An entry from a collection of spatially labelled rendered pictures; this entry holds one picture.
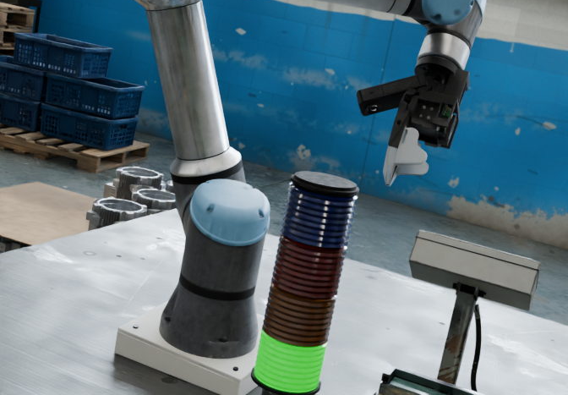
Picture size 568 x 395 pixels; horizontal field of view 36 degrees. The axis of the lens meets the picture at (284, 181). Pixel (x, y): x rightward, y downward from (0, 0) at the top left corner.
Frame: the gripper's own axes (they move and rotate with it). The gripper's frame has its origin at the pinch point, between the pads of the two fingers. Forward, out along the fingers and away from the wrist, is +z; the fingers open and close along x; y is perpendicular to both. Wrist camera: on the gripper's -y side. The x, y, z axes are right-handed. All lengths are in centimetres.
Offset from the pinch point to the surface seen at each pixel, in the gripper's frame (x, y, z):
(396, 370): -5.3, 11.7, 28.5
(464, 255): -3.5, 15.2, 10.1
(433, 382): -5.3, 16.6, 28.5
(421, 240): -3.5, 8.9, 9.7
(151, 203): 161, -122, -38
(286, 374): -44, 9, 40
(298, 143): 492, -205, -227
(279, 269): -49, 7, 33
